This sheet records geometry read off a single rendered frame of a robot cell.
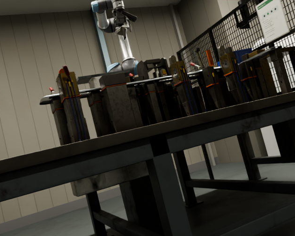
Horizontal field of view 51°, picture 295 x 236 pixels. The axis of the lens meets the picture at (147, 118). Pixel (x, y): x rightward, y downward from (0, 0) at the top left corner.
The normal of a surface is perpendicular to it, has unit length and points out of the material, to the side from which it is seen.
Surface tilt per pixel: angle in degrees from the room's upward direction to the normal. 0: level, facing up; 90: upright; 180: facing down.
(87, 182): 90
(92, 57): 90
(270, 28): 90
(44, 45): 90
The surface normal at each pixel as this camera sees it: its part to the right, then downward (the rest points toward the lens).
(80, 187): 0.37, -0.17
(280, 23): -0.89, 0.19
